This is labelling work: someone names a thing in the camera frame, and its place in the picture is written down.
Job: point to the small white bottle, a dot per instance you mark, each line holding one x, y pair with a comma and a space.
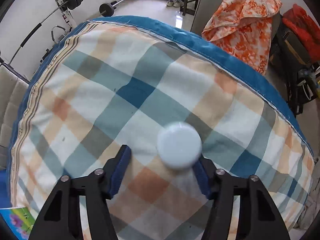
179, 145

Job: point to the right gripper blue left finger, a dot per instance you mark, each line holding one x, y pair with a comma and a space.
60, 218

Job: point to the pair of shoes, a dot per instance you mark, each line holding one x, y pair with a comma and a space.
174, 3

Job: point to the cardboard box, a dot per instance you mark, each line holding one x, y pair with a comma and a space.
19, 220

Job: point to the orange floral cloth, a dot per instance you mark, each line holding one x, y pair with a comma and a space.
243, 29

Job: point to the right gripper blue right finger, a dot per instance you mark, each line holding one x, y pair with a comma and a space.
259, 218

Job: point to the grey chair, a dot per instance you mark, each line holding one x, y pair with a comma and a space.
205, 10

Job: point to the red cloth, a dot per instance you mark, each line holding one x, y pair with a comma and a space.
305, 28

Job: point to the plaid tablecloth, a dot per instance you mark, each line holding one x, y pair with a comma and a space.
120, 80

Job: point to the barbell on rack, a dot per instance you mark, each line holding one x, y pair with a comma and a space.
71, 5

